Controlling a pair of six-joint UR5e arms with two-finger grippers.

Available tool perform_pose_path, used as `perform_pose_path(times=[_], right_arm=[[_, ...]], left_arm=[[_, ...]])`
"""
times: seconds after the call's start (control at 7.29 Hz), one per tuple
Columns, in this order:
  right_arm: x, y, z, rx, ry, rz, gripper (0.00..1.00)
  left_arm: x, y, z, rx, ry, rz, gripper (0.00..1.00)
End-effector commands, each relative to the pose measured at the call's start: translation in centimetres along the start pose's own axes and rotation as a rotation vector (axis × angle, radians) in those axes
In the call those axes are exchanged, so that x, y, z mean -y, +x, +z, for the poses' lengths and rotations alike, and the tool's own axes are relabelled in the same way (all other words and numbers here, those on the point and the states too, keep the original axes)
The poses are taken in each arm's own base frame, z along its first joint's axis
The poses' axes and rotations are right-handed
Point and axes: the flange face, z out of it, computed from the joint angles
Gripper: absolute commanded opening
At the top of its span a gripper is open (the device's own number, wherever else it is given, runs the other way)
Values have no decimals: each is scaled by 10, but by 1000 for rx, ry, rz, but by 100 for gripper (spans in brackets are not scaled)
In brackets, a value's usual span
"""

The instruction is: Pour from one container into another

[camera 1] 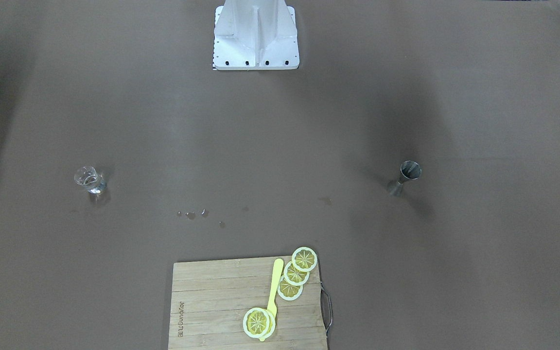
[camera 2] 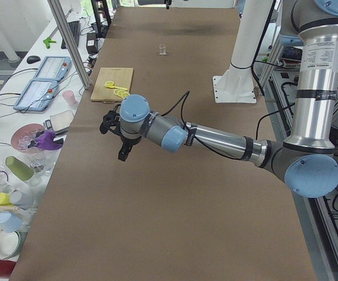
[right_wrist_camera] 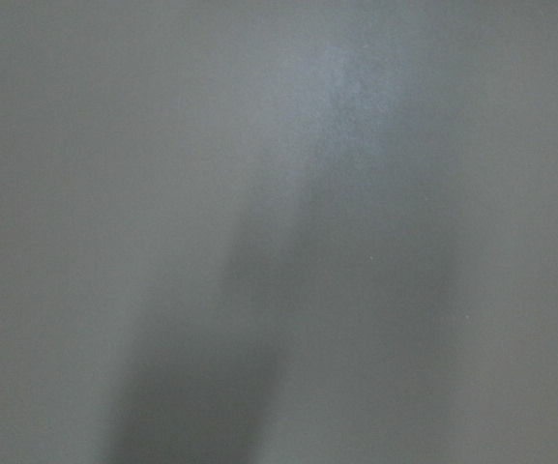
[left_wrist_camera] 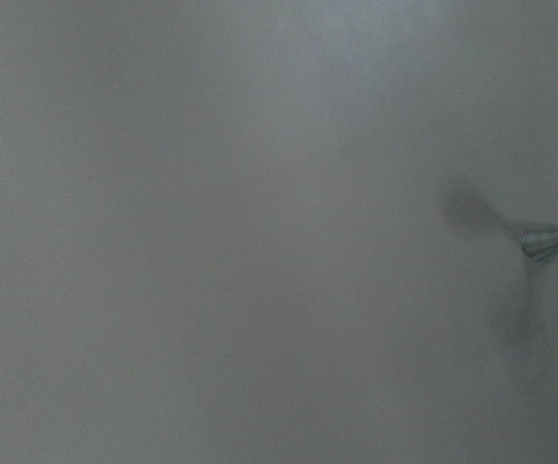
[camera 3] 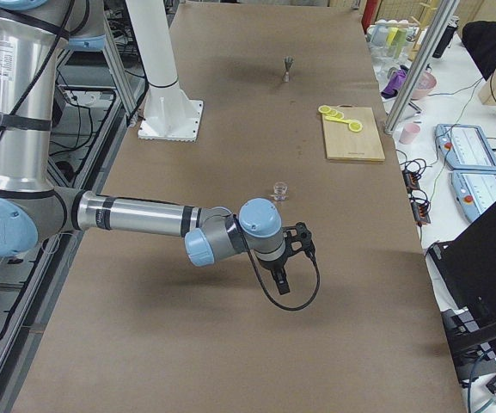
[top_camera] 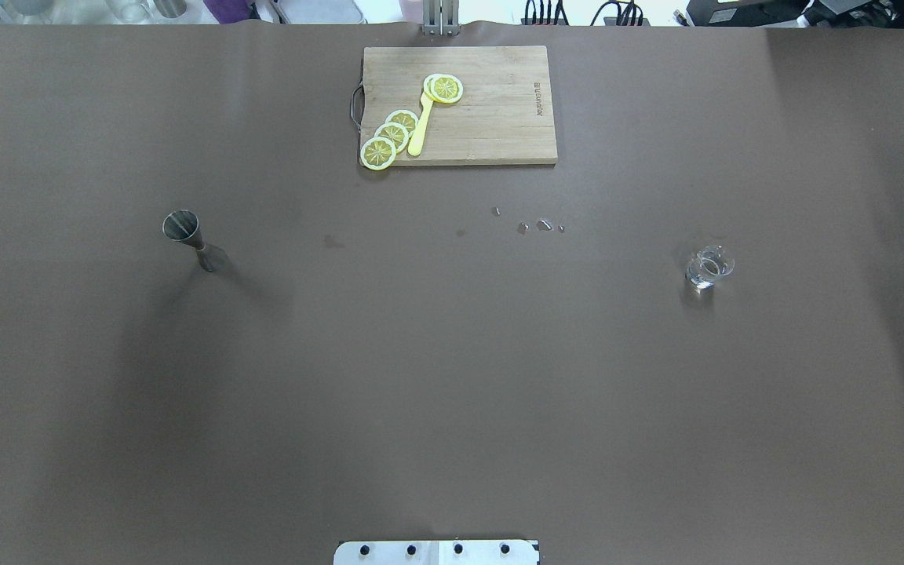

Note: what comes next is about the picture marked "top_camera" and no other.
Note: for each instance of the lemon slice on spoon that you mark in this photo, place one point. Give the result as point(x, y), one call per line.
point(443, 88)

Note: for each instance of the clear glass shaker cup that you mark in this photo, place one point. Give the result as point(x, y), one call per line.
point(709, 265)

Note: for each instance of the aluminium frame post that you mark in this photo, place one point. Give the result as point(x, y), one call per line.
point(440, 18)

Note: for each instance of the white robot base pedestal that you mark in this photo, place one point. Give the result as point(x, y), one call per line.
point(463, 551)

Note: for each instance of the lemon slice middle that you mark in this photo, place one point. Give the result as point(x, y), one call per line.
point(397, 133)

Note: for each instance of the steel jigger measuring cup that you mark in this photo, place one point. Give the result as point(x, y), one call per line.
point(183, 226)

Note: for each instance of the lemon slice bottom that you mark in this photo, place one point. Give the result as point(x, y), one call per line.
point(378, 153)

